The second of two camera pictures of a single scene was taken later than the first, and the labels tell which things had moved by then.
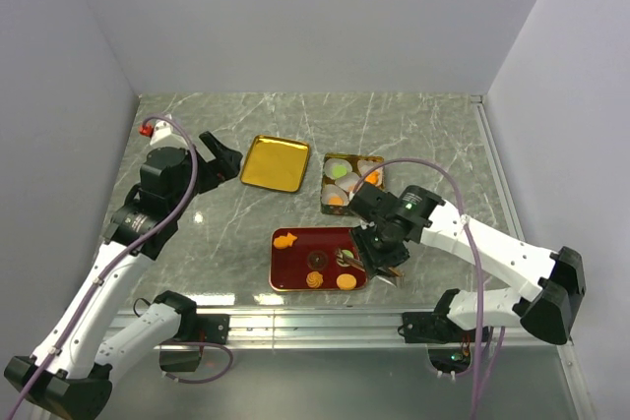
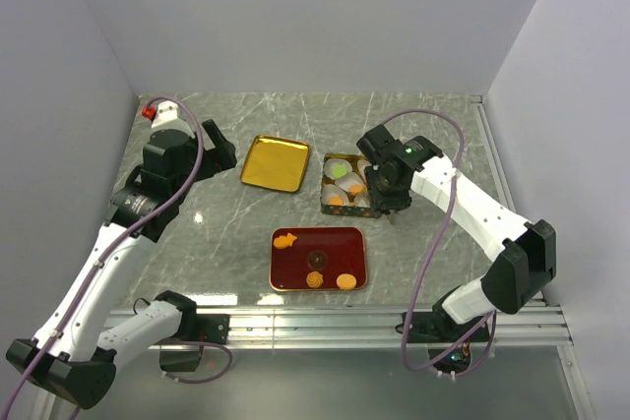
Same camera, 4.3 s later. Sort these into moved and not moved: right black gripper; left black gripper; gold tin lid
Moved: left black gripper; right black gripper
Not moved: gold tin lid
